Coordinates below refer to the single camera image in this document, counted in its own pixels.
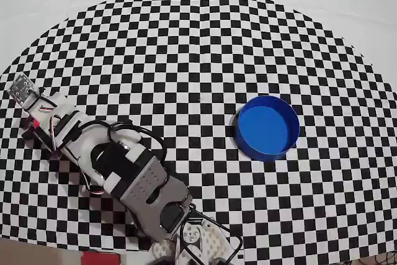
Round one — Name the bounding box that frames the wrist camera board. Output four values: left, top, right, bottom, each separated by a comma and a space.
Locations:
7, 73, 43, 107

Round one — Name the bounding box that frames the blue round box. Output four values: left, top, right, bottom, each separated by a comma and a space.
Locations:
234, 94, 301, 163

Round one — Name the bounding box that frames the red flat object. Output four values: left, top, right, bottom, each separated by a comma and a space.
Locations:
80, 251, 122, 265

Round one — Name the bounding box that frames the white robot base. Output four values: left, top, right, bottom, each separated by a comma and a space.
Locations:
150, 215, 246, 265

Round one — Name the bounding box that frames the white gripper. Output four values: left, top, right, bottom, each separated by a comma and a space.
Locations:
26, 89, 76, 142

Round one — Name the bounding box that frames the black white checkered mat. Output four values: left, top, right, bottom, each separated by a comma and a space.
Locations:
0, 0, 397, 253

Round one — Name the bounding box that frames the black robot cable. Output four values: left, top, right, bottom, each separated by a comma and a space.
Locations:
79, 119, 168, 166

